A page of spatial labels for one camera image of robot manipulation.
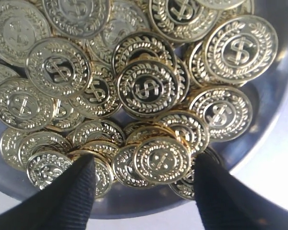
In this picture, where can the gold coin top left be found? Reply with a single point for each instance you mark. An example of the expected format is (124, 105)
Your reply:
(78, 19)

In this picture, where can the gold coin top centre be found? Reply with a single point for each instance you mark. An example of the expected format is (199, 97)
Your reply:
(182, 21)

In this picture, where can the gold coin upper right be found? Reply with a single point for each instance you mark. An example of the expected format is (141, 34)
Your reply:
(240, 49)

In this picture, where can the round silver metal plate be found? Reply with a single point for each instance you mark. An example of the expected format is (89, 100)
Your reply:
(262, 150)

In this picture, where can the gold coin left tilted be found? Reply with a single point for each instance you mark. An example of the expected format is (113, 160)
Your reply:
(58, 68)

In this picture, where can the gold coin right middle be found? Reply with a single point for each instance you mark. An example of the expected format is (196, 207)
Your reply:
(226, 110)

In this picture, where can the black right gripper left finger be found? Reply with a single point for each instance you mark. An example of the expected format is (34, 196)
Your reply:
(65, 204)

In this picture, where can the gold coin far left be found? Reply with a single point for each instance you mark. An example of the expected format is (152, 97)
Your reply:
(23, 106)

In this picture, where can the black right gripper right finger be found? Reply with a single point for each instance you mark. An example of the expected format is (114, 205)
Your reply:
(224, 203)

